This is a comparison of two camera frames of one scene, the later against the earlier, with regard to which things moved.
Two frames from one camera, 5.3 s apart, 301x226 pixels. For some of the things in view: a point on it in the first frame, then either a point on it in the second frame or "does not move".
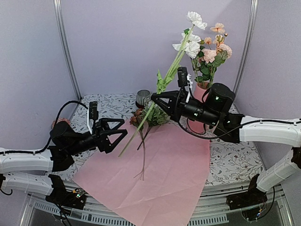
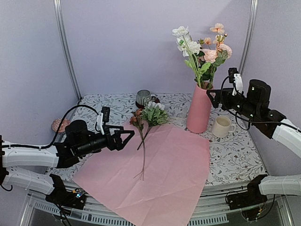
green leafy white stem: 154,116 does not move
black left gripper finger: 104,140 to 120,144
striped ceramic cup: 143,96 does not move
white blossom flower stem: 189,42 to 189,48
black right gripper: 168,108 to 227,92
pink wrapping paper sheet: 154,175 does not move
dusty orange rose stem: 135,119 does not move
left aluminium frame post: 58,4 does not move
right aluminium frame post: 245,50 does not move
